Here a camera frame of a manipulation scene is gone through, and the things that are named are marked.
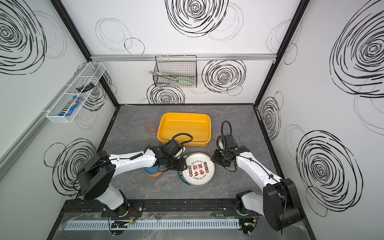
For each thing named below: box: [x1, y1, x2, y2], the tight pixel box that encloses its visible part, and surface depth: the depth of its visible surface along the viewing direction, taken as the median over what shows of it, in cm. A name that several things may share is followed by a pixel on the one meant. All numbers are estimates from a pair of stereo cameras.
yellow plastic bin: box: [157, 112, 212, 147], surface depth 108 cm
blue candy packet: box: [58, 96, 83, 116], surface depth 72 cm
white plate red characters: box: [182, 152, 216, 186], surface depth 85 cm
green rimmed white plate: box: [178, 169, 196, 187], surface depth 83 cm
